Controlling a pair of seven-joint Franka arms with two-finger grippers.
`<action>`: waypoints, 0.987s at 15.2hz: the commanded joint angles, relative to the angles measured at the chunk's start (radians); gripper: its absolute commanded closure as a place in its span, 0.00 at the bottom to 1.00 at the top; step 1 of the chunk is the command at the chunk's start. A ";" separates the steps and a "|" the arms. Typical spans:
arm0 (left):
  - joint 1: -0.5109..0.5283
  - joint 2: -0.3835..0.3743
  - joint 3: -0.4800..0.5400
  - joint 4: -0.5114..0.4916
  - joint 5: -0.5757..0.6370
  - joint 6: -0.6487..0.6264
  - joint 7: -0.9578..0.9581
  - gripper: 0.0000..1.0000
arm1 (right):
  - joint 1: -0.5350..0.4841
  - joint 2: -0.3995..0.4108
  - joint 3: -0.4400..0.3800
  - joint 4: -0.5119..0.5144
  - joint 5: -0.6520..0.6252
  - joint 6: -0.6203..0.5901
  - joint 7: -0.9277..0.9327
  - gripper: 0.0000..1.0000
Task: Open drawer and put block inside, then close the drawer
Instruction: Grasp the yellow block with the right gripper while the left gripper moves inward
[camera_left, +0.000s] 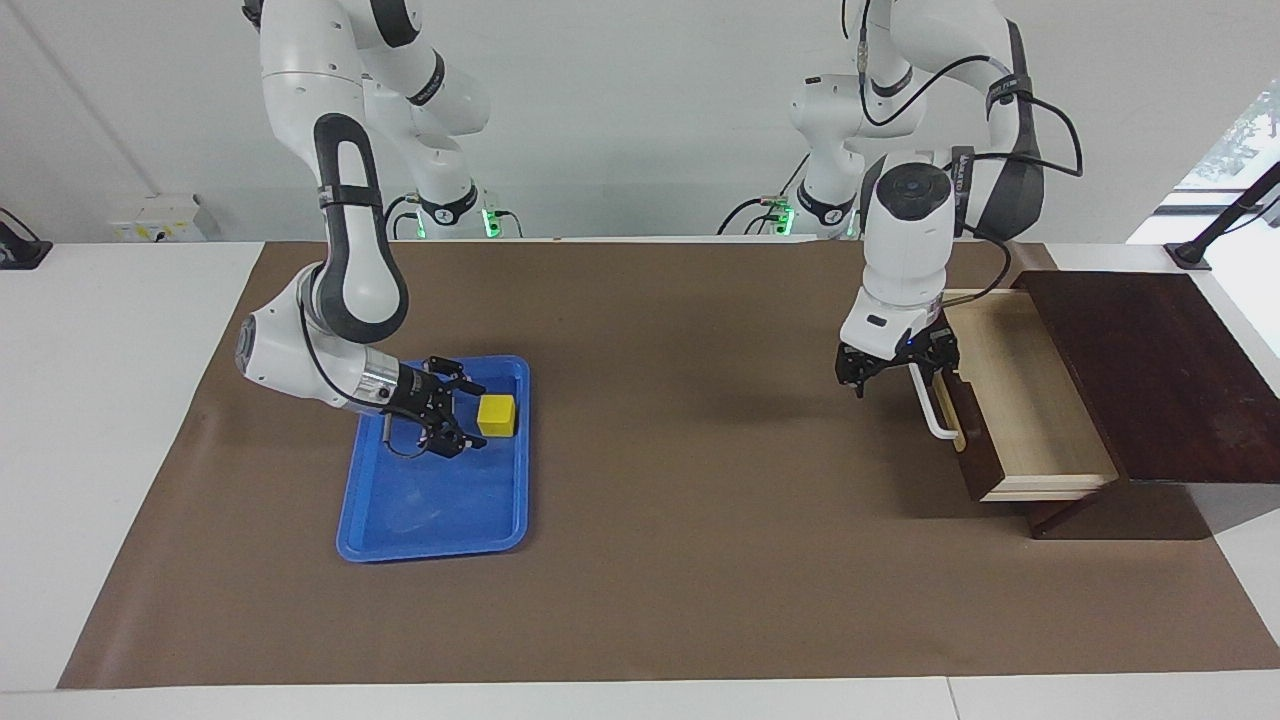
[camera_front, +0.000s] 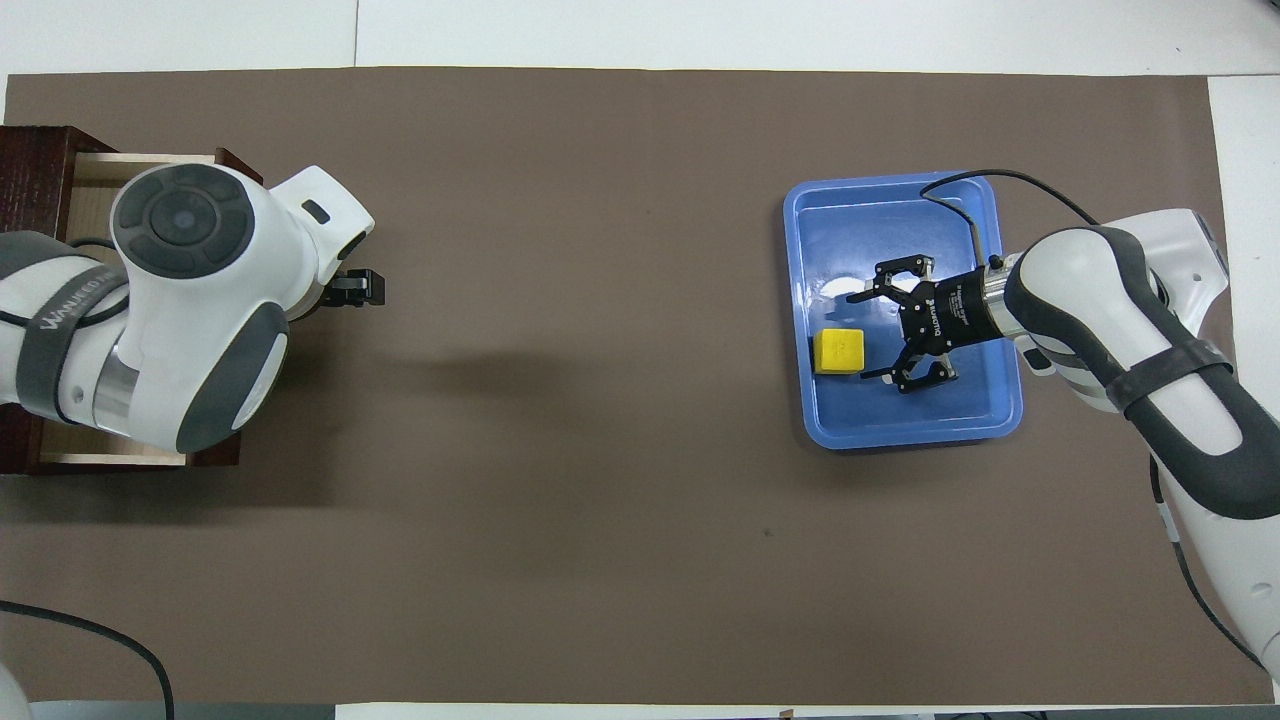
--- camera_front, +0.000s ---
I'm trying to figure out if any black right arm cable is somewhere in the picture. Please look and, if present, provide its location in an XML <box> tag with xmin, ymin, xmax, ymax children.
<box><xmin>920</xmin><ymin>170</ymin><xmax>1271</xmax><ymax>673</ymax></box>

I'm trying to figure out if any blue plastic tray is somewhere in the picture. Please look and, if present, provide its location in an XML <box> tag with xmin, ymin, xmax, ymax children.
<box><xmin>783</xmin><ymin>170</ymin><xmax>1025</xmax><ymax>451</ymax></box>

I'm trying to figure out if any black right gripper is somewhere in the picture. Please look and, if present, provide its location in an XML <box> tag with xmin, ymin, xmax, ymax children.
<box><xmin>847</xmin><ymin>254</ymin><xmax>993</xmax><ymax>394</ymax></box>

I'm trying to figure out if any brown table mat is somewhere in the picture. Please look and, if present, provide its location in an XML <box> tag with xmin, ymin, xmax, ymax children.
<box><xmin>5</xmin><ymin>67</ymin><xmax>1277</xmax><ymax>707</ymax></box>

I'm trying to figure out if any dark wooden drawer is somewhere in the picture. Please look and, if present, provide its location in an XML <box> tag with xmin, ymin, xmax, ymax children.
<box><xmin>28</xmin><ymin>147</ymin><xmax>265</xmax><ymax>471</ymax></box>

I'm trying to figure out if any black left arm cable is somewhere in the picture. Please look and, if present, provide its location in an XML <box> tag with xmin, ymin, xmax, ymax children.
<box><xmin>0</xmin><ymin>238</ymin><xmax>177</xmax><ymax>720</ymax></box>

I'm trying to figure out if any dark wooden cabinet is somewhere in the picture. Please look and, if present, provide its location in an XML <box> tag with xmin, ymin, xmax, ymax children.
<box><xmin>0</xmin><ymin>125</ymin><xmax>87</xmax><ymax>477</ymax></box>

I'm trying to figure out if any yellow cube block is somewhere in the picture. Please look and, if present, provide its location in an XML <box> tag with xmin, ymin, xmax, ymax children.
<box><xmin>812</xmin><ymin>326</ymin><xmax>866</xmax><ymax>377</ymax></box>

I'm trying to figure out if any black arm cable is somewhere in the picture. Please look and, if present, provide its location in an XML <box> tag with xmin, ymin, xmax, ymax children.
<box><xmin>920</xmin><ymin>170</ymin><xmax>1271</xmax><ymax>673</ymax></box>
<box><xmin>0</xmin><ymin>238</ymin><xmax>177</xmax><ymax>720</ymax></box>

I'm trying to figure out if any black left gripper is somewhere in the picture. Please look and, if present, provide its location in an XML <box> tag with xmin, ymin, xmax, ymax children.
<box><xmin>318</xmin><ymin>267</ymin><xmax>388</xmax><ymax>311</ymax></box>

